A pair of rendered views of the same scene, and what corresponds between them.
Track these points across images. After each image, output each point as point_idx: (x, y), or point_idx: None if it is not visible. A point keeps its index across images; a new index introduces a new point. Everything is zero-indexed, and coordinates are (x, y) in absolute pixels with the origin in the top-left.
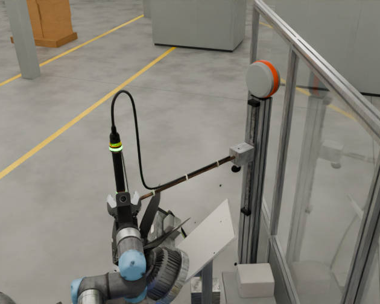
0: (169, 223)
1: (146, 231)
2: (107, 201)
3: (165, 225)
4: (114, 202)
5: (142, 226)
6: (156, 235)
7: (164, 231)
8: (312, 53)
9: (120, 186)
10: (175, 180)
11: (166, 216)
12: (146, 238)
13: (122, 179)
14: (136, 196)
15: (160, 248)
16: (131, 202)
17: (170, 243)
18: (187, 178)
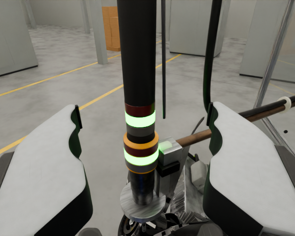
0: (202, 173)
1: (173, 186)
2: (16, 147)
3: (195, 175)
4: (61, 162)
5: (170, 180)
6: (184, 189)
7: (193, 182)
8: None
9: (138, 89)
10: (268, 106)
11: (192, 160)
12: (172, 197)
13: (147, 57)
14: (239, 131)
15: (194, 218)
16: (225, 196)
17: (201, 202)
18: (290, 106)
